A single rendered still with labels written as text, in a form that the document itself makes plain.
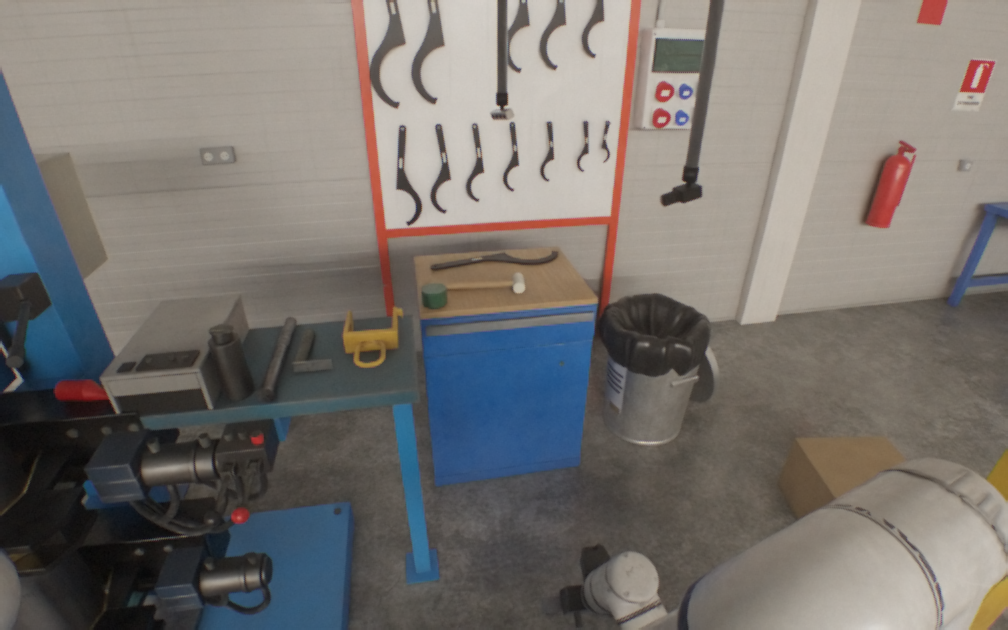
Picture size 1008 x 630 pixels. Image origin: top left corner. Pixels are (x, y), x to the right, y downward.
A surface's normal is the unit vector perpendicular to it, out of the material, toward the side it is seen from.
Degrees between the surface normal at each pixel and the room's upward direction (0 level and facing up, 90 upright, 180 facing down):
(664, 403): 93
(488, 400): 90
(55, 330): 90
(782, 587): 41
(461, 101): 90
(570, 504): 0
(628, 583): 23
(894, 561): 17
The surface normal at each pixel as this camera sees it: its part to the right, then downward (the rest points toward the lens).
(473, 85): 0.19, 0.48
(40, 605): 0.72, 0.34
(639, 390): -0.43, 0.48
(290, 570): 0.00, -0.87
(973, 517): 0.13, -0.68
